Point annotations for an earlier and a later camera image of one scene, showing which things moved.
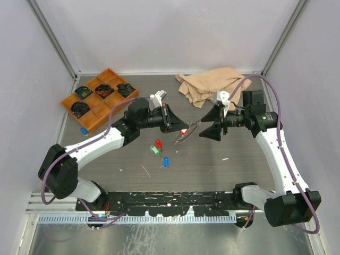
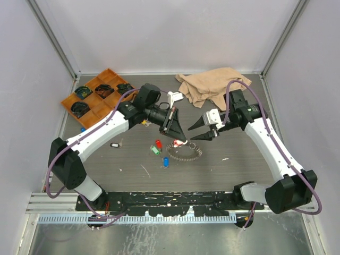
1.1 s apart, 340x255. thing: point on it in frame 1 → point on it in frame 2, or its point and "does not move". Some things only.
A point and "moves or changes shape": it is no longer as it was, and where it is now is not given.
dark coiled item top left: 82,92 does not move
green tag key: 155,150 does not move
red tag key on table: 159,144 does not move
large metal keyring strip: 193,127 moves or changes shape
